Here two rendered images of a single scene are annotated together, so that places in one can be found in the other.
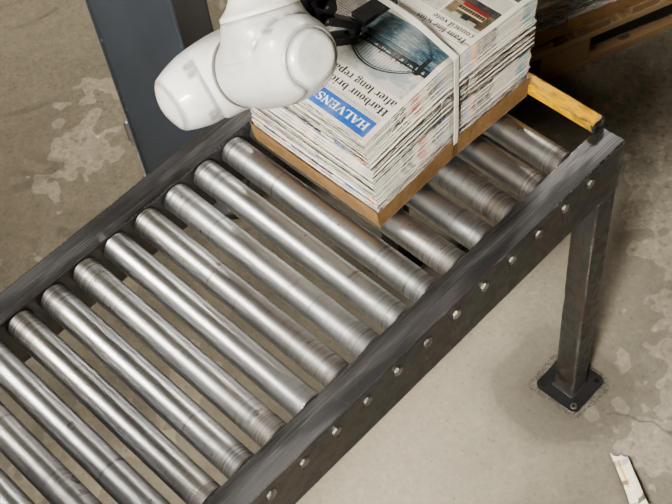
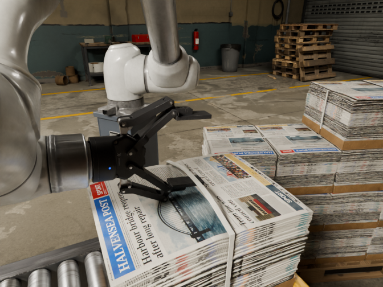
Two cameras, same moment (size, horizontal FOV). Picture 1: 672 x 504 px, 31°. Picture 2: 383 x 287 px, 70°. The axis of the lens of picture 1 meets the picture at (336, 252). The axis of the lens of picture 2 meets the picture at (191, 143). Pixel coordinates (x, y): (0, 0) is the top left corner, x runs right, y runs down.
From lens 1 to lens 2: 1.35 m
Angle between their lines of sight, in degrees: 32
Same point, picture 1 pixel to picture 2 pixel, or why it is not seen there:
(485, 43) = (262, 232)
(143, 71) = not seen: hidden behind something
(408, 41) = (200, 211)
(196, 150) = (70, 251)
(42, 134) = not seen: hidden behind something
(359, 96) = (138, 240)
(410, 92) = (179, 250)
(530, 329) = not seen: outside the picture
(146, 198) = (17, 271)
